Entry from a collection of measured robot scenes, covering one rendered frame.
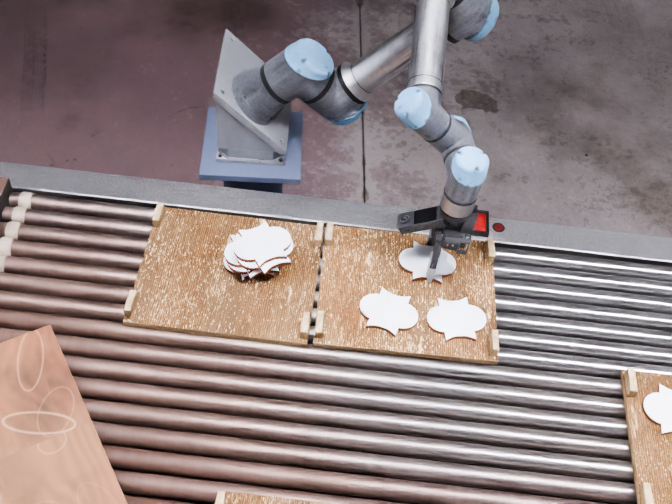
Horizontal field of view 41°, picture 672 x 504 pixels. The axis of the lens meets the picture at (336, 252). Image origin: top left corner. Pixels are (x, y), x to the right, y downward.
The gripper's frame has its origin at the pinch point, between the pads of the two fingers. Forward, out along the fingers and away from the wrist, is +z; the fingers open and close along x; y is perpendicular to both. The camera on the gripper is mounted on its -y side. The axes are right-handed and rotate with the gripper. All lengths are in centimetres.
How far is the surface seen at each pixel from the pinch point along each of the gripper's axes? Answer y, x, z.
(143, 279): -65, -13, 5
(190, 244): -56, -1, 5
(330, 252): -23.0, 0.7, 2.5
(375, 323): -11.4, -19.5, 0.6
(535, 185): 63, 125, 91
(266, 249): -37.9, -7.0, -4.5
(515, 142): 56, 150, 91
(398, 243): -6.9, 5.7, 1.5
